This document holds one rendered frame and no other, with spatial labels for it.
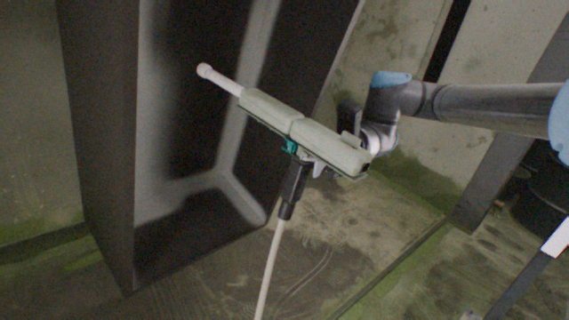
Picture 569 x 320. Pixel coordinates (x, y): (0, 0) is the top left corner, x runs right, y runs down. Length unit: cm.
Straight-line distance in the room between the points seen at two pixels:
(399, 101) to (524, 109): 29
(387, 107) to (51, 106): 161
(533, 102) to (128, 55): 62
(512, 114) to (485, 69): 182
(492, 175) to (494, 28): 93
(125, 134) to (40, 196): 127
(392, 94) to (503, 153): 175
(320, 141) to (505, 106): 31
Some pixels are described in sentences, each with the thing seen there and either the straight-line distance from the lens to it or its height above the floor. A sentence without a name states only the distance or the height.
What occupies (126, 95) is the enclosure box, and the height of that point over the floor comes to 117.
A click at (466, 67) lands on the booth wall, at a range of 247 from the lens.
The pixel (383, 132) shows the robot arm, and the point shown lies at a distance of 80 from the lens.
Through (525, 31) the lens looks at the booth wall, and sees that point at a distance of 240.
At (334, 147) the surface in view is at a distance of 52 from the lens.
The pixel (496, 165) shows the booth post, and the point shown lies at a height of 57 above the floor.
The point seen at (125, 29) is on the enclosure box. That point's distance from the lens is 56.
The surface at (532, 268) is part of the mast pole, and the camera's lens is 178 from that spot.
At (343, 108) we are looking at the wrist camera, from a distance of 65.
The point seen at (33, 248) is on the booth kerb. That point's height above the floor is 10.
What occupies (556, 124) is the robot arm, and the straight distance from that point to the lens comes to 34.
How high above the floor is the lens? 138
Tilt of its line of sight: 30 degrees down
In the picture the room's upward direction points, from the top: 11 degrees clockwise
